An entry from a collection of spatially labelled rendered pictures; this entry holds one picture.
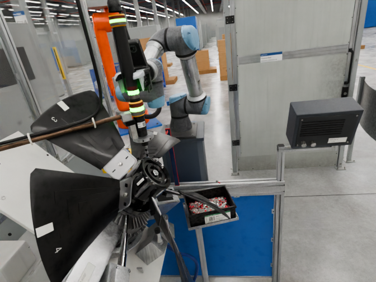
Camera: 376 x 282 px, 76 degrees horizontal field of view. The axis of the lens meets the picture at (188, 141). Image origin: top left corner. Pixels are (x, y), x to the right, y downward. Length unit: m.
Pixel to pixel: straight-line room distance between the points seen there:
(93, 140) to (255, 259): 1.26
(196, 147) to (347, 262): 1.35
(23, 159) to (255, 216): 1.12
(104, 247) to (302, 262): 1.62
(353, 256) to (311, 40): 1.82
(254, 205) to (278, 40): 1.66
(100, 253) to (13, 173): 0.37
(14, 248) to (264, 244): 1.23
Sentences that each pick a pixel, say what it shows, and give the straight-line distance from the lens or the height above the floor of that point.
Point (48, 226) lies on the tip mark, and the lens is 0.55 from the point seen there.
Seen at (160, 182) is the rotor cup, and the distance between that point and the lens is 0.74.
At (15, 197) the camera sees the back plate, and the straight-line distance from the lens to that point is 0.85.
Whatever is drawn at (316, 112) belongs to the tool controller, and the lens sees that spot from 1.14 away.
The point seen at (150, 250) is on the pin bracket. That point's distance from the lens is 0.90.
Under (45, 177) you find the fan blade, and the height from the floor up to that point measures 1.38.
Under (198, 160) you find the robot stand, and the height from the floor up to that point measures 0.84.
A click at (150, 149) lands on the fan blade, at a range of 0.92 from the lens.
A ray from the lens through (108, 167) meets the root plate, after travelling 0.78.
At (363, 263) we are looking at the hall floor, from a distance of 2.22.
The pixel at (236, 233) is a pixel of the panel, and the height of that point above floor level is 0.50.
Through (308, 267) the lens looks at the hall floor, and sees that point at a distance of 2.08.
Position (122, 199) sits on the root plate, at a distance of 0.71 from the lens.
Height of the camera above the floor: 1.60
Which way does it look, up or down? 24 degrees down
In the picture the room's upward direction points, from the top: 8 degrees counter-clockwise
